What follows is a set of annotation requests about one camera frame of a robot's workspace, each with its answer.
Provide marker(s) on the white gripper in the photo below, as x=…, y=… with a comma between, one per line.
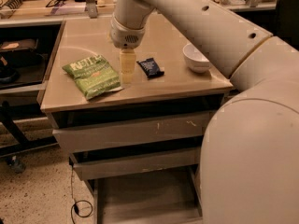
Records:
x=125, y=35

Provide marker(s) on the green jalapeno chip bag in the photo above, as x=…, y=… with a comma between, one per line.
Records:
x=93, y=76

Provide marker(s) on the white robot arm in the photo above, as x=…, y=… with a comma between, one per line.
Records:
x=249, y=167

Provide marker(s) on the grey drawer cabinet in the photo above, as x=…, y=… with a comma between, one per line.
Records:
x=178, y=91

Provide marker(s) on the top grey drawer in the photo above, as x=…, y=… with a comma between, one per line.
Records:
x=132, y=132

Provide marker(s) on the middle grey drawer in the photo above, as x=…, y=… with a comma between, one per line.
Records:
x=138, y=164

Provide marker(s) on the bottom grey open drawer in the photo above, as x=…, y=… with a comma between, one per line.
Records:
x=160, y=197

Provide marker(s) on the dark blue snack bar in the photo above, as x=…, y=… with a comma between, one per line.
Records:
x=150, y=68

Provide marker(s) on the white bowl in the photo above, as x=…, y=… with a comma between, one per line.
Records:
x=195, y=60

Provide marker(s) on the black coiled tool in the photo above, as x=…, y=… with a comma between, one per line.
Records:
x=9, y=7

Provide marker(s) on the black cart with wheel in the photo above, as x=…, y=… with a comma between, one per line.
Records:
x=8, y=117

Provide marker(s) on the black office chair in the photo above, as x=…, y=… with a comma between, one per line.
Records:
x=287, y=21

